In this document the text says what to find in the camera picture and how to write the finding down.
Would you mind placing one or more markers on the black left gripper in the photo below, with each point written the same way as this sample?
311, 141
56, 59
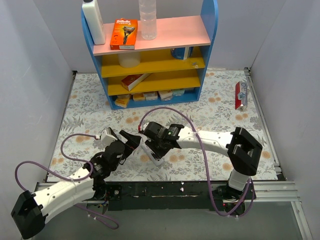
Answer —
125, 144

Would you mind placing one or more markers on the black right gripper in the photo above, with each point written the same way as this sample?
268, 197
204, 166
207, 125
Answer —
152, 146

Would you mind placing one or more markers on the white remote control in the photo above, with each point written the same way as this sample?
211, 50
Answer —
156, 160

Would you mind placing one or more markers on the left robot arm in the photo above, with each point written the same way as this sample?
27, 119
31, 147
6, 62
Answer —
33, 210

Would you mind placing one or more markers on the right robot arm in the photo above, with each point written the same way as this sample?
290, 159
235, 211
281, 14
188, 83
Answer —
243, 150

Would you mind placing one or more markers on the yellow Kamenoko sponge pack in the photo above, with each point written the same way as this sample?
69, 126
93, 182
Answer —
122, 102

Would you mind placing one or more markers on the white sponge pack tilted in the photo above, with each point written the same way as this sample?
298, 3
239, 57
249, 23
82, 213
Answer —
165, 95

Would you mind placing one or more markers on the mint green sponge pack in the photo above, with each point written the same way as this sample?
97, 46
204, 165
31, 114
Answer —
178, 92

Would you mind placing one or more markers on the red and white long box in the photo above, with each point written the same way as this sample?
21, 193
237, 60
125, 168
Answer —
131, 81

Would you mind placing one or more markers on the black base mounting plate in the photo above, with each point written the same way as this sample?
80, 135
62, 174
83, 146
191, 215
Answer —
173, 195

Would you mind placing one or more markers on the blue wooden shelf unit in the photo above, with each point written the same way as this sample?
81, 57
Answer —
166, 72

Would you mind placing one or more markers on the small clear wrapped item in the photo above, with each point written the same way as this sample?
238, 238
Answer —
195, 65

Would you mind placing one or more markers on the blue and white can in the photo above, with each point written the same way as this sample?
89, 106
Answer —
182, 53

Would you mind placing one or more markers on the orange Gillette razor box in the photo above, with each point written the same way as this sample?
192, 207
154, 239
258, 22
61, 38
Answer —
124, 34

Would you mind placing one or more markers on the white plastic bottle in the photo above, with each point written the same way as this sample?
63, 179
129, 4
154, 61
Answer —
94, 20

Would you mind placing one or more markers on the clear plastic water bottle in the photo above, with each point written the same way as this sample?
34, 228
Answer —
148, 19

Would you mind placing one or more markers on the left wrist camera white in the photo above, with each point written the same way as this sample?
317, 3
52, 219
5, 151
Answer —
107, 136

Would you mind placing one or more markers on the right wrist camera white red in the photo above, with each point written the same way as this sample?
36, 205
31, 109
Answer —
140, 129

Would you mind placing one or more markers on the aluminium rail frame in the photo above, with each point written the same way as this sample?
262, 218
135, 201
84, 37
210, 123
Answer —
276, 214

